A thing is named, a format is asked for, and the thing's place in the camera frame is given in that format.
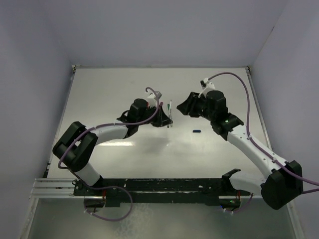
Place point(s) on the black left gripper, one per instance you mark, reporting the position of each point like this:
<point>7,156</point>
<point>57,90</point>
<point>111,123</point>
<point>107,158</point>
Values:
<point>161,119</point>

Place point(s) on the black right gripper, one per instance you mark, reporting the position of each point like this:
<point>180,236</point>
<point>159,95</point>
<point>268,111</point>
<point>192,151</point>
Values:
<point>188,106</point>

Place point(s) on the white pen green end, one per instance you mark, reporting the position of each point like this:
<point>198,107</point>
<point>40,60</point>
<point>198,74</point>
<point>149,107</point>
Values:
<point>170,115</point>

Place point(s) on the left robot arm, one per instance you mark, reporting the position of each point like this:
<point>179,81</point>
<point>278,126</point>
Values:
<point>76,145</point>

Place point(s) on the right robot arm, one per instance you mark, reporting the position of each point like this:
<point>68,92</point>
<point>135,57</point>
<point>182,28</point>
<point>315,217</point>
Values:
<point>281,180</point>

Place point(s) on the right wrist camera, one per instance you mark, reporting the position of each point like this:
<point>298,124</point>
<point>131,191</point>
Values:
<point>207,86</point>

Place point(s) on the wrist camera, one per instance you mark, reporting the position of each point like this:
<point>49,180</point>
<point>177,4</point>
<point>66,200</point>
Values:
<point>207,86</point>
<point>153,98</point>

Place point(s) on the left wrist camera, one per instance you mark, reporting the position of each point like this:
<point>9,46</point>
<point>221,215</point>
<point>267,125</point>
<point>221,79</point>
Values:
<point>153,98</point>

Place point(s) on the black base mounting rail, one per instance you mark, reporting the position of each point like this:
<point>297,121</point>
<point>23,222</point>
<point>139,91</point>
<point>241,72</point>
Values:
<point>114,192</point>

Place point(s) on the aluminium extrusion rail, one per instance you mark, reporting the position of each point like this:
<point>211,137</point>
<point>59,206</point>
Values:
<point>53,188</point>

